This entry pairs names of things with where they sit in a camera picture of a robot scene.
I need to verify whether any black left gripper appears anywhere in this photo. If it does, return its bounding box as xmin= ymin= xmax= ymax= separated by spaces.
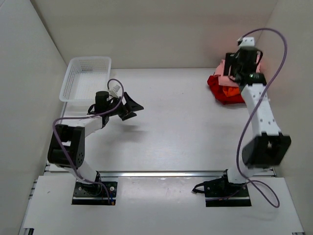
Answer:
xmin=107 ymin=92 xmax=144 ymax=120

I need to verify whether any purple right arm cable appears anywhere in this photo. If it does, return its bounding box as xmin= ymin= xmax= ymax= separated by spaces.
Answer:
xmin=236 ymin=27 xmax=288 ymax=209

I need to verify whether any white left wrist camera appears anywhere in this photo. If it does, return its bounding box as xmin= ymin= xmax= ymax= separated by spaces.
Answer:
xmin=108 ymin=84 xmax=121 ymax=98

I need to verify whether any pink t shirt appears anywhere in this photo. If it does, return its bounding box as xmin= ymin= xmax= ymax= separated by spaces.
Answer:
xmin=214 ymin=58 xmax=262 ymax=88

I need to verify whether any white plastic basket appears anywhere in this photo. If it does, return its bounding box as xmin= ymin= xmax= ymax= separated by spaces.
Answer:
xmin=59 ymin=56 xmax=112 ymax=102

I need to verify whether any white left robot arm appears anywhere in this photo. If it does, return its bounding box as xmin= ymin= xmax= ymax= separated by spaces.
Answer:
xmin=47 ymin=91 xmax=144 ymax=195

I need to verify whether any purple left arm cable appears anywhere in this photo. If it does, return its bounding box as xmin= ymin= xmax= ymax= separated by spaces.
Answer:
xmin=52 ymin=78 xmax=124 ymax=205

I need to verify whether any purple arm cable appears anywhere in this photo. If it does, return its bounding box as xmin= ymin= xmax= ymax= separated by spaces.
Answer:
xmin=52 ymin=78 xmax=124 ymax=205
xmin=236 ymin=27 xmax=288 ymax=209

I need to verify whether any orange t shirt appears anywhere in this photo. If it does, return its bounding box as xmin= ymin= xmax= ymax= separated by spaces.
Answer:
xmin=222 ymin=86 xmax=240 ymax=97

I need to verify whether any red t shirt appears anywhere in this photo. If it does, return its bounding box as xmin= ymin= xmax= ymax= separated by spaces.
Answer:
xmin=207 ymin=75 xmax=244 ymax=105

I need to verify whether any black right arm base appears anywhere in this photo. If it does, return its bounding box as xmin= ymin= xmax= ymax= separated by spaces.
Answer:
xmin=192 ymin=176 xmax=251 ymax=208

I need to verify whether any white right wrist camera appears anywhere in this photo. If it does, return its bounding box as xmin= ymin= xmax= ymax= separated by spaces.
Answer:
xmin=237 ymin=37 xmax=255 ymax=47

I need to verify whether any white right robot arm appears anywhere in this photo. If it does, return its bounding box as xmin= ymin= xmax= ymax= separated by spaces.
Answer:
xmin=219 ymin=46 xmax=291 ymax=196

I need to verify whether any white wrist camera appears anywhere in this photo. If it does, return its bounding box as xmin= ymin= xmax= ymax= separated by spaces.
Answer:
xmin=108 ymin=84 xmax=121 ymax=98
xmin=237 ymin=37 xmax=255 ymax=47

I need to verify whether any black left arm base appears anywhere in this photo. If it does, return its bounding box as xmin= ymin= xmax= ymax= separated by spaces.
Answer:
xmin=72 ymin=179 xmax=118 ymax=206

